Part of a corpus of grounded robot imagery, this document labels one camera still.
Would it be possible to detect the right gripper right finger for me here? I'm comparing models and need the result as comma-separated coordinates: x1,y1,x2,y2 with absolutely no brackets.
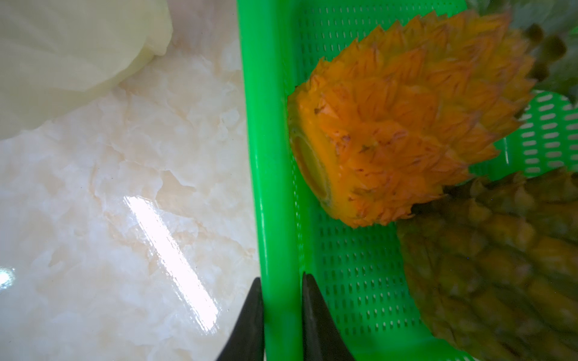
302,272,355,361

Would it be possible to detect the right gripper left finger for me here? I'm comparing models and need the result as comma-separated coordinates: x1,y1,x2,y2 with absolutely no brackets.
216,277,265,361

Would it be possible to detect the green plastic basket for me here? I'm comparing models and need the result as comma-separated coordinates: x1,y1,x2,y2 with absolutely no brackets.
238,1,577,360

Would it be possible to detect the green-yellow pineapple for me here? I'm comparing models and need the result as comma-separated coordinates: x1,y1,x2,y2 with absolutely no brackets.
397,168,577,360

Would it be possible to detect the orange pineapple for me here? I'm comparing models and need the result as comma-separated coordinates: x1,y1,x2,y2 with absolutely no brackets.
287,11,535,227

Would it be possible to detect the yellow translucent plastic bag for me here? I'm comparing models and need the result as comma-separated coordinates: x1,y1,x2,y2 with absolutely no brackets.
1,1,173,139

